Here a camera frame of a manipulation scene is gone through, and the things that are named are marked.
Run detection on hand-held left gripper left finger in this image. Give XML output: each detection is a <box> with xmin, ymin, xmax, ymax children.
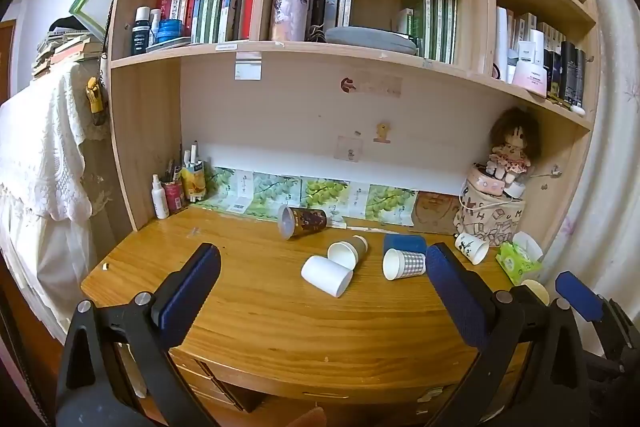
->
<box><xmin>55</xmin><ymin>243</ymin><xmax>222</xmax><ymax>427</ymax></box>

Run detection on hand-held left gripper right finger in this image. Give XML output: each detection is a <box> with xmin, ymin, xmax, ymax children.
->
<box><xmin>424</xmin><ymin>243</ymin><xmax>592</xmax><ymax>427</ymax></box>

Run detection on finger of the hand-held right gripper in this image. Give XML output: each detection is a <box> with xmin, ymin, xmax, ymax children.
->
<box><xmin>555</xmin><ymin>272</ymin><xmax>640</xmax><ymax>359</ymax></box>

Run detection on beige paper cup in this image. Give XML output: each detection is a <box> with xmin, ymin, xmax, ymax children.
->
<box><xmin>520</xmin><ymin>278</ymin><xmax>551</xmax><ymax>306</ymax></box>

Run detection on white cup with black print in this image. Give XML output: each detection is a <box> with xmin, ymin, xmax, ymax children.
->
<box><xmin>454</xmin><ymin>232</ymin><xmax>490</xmax><ymax>265</ymax></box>

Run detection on checkered paper cup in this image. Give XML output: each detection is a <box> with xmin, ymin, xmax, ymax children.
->
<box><xmin>382</xmin><ymin>248</ymin><xmax>427</xmax><ymax>281</ymax></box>

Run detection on brown paper cup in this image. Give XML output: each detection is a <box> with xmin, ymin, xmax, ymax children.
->
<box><xmin>327</xmin><ymin>235</ymin><xmax>369</xmax><ymax>270</ymax></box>

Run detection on plain white paper cup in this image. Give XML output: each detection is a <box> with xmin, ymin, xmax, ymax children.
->
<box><xmin>301</xmin><ymin>255</ymin><xmax>354</xmax><ymax>299</ymax></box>

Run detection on dark patterned paper cup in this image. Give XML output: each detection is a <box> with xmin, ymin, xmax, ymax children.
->
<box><xmin>277</xmin><ymin>205</ymin><xmax>328</xmax><ymax>241</ymax></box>

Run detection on green tissue pack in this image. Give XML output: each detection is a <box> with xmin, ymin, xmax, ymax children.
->
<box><xmin>495</xmin><ymin>231</ymin><xmax>544</xmax><ymax>286</ymax></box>

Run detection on wooden desk drawers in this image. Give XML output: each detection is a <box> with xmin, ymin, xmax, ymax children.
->
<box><xmin>169</xmin><ymin>349</ymin><xmax>267</xmax><ymax>414</ymax></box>

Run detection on letter print fabric basket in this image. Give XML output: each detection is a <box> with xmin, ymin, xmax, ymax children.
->
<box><xmin>453</xmin><ymin>181</ymin><xmax>527</xmax><ymax>249</ymax></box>

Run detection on brown paper sheet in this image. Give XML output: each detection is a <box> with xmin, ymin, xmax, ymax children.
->
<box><xmin>411</xmin><ymin>191</ymin><xmax>467</xmax><ymax>229</ymax></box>

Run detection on red pen holder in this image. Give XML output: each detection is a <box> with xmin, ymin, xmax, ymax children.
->
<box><xmin>162</xmin><ymin>179</ymin><xmax>186</xmax><ymax>215</ymax></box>

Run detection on white spray bottle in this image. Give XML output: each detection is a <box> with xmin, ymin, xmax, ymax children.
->
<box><xmin>151</xmin><ymin>174</ymin><xmax>171</xmax><ymax>220</ymax></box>

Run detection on yellow pen holder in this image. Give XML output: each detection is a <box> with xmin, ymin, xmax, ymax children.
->
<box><xmin>181</xmin><ymin>161</ymin><xmax>207</xmax><ymax>204</ymax></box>

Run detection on pink box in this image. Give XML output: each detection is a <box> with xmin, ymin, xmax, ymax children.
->
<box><xmin>467</xmin><ymin>163</ymin><xmax>507</xmax><ymax>196</ymax></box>

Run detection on row of leaf pattern boxes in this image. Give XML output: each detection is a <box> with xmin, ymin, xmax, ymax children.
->
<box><xmin>194</xmin><ymin>165</ymin><xmax>419</xmax><ymax>226</ymax></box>

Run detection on brown haired rag doll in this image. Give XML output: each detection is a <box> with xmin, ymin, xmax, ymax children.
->
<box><xmin>484</xmin><ymin>107</ymin><xmax>542</xmax><ymax>188</ymax></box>

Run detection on wooden bookshelf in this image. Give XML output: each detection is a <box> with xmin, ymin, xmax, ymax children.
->
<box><xmin>106</xmin><ymin>0</ymin><xmax>602</xmax><ymax>253</ymax></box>

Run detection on white lace cloth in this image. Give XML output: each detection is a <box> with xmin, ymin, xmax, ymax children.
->
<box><xmin>0</xmin><ymin>59</ymin><xmax>117</xmax><ymax>333</ymax></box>

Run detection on yellow hanging toy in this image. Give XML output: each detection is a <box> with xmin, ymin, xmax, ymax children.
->
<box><xmin>85</xmin><ymin>77</ymin><xmax>109</xmax><ymax>128</ymax></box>

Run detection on black cosmetic bottles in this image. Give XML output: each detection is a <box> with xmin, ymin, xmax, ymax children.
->
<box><xmin>544</xmin><ymin>41</ymin><xmax>587</xmax><ymax>108</ymax></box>

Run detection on white pink lotion bottle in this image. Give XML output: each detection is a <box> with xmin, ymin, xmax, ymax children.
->
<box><xmin>511</xmin><ymin>41</ymin><xmax>549</xmax><ymax>98</ymax></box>

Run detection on white shelf label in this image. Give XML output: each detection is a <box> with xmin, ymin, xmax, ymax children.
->
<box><xmin>234</xmin><ymin>52</ymin><xmax>262</xmax><ymax>82</ymax></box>

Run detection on blue jar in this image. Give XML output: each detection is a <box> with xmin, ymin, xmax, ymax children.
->
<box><xmin>156</xmin><ymin>19</ymin><xmax>187</xmax><ymax>45</ymax></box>

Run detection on row of white boxes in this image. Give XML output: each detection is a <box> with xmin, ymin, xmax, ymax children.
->
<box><xmin>494</xmin><ymin>6</ymin><xmax>563</xmax><ymax>84</ymax></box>

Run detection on black bottle white cap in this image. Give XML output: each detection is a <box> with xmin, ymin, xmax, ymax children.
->
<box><xmin>131</xmin><ymin>6</ymin><xmax>152</xmax><ymax>56</ymax></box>

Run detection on grey pouch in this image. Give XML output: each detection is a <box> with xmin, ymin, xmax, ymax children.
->
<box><xmin>324</xmin><ymin>26</ymin><xmax>418</xmax><ymax>56</ymax></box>

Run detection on stack of old books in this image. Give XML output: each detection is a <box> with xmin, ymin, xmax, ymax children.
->
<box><xmin>31</xmin><ymin>18</ymin><xmax>107</xmax><ymax>81</ymax></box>

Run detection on row of red green books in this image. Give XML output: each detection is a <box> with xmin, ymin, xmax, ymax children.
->
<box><xmin>155</xmin><ymin>0</ymin><xmax>259</xmax><ymax>44</ymax></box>

